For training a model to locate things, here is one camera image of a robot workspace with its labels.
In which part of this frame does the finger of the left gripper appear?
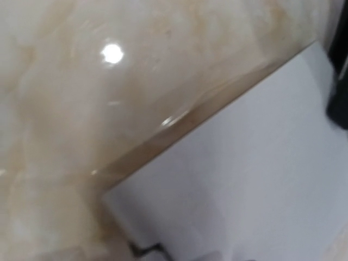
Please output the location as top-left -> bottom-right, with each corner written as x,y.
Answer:
326,1 -> 347,130

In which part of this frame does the white paper box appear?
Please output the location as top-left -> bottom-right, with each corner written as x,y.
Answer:
104,43 -> 347,260

